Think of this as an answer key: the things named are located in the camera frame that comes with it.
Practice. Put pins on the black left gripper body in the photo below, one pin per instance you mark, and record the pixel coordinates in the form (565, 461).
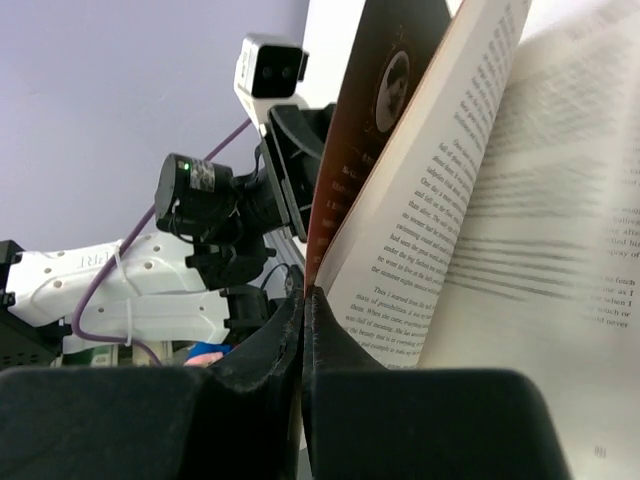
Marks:
(223, 217)

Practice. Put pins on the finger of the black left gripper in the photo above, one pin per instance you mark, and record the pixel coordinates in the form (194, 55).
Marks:
(293, 147)

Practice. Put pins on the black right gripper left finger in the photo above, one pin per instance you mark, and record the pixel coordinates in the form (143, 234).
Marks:
(236, 419)

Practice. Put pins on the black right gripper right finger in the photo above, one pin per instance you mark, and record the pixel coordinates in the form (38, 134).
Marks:
(365, 421)

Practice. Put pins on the Three Days to See book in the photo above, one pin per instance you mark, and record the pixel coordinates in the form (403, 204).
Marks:
(500, 227)

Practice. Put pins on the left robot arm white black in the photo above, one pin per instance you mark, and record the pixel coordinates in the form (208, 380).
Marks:
(133, 291)

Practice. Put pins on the pink cloth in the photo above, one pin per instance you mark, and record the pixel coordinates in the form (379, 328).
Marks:
(203, 359)

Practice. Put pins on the blue plastic bin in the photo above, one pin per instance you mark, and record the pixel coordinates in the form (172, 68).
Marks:
(202, 348)

